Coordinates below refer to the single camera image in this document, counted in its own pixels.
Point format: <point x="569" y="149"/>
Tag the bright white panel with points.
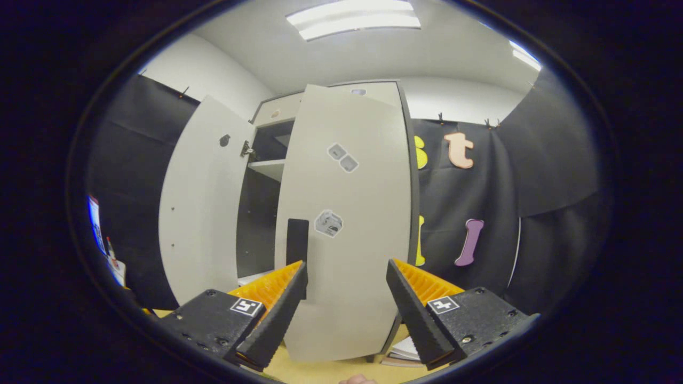
<point x="96" y="224"/>

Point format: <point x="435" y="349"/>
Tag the white and grey cabinet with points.
<point x="267" y="168"/>

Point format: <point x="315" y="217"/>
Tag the white cabinet drawer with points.
<point x="285" y="106"/>

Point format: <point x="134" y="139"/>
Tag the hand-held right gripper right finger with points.
<point x="416" y="314"/>

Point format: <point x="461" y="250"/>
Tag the small ceiling light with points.
<point x="527" y="56"/>

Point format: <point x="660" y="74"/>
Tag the white book with dark picture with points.
<point x="408" y="348"/>

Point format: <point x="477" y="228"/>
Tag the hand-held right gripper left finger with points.
<point x="275" y="320"/>

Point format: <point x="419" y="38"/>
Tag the small red white bottle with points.
<point x="111" y="253"/>

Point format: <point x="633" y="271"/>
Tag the black backdrop cloth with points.
<point x="555" y="160"/>

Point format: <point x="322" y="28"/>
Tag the long ceiling light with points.
<point x="352" y="18"/>

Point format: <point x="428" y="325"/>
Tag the white cabinet door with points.
<point x="203" y="213"/>
<point x="363" y="213"/>

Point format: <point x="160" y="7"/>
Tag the thin brown book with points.
<point x="400" y="362"/>

